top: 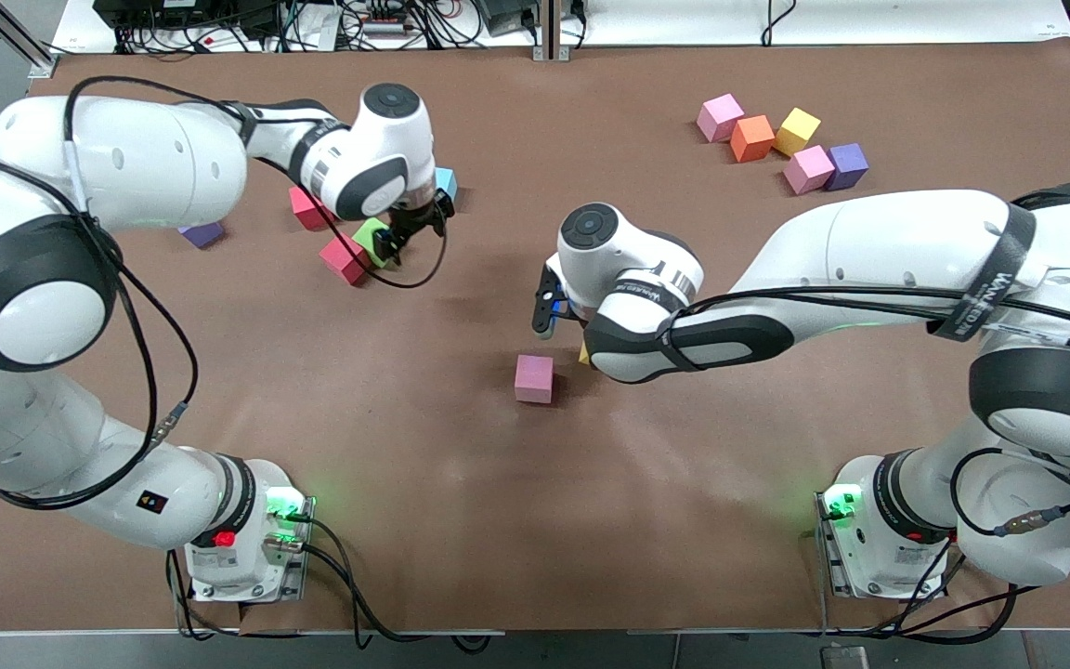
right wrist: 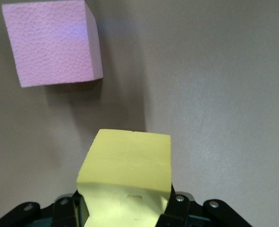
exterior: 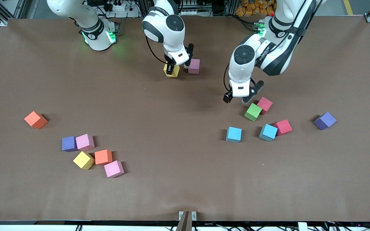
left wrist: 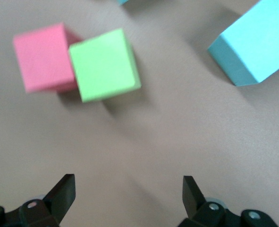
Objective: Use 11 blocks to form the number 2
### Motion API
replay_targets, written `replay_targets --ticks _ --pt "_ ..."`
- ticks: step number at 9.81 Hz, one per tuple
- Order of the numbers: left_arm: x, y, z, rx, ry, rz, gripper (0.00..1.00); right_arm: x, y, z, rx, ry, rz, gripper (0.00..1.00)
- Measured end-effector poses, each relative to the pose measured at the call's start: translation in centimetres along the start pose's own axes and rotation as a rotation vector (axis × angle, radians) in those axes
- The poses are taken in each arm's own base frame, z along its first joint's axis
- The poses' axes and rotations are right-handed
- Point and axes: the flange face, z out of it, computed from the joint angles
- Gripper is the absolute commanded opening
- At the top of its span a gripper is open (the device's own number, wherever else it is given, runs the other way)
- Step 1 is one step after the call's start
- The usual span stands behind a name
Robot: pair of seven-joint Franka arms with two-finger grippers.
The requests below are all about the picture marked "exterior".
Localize yellow foam cube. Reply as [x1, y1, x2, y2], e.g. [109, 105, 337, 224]
[73, 151, 95, 170]
[163, 64, 180, 78]

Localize orange mesh bag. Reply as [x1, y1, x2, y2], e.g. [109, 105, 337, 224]
[235, 0, 277, 16]

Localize pinkish red foam cube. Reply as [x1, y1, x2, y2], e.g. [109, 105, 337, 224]
[273, 119, 293, 136]
[257, 97, 273, 115]

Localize grey metal bracket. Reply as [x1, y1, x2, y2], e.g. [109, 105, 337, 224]
[179, 211, 197, 221]

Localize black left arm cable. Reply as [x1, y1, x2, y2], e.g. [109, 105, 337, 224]
[223, 64, 233, 93]

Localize orange foam cube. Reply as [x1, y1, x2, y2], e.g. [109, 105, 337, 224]
[24, 111, 48, 130]
[94, 150, 113, 166]

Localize white power strip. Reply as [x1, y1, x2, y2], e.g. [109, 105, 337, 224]
[106, 1, 127, 12]

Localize green foam cube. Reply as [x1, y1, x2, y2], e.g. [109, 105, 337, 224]
[244, 103, 263, 122]

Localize brown bar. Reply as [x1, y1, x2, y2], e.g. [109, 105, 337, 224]
[176, 211, 193, 231]

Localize mauve pink foam cube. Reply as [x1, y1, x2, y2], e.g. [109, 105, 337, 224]
[188, 59, 200, 74]

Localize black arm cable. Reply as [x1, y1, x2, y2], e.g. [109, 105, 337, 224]
[145, 35, 168, 64]
[223, 64, 233, 93]

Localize violet foam cube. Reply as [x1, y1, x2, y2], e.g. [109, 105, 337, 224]
[313, 112, 337, 131]
[62, 136, 77, 152]

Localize cyan foam cube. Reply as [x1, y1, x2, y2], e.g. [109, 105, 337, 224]
[259, 124, 278, 142]
[226, 127, 242, 143]

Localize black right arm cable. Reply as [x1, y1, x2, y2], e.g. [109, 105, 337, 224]
[145, 35, 168, 64]

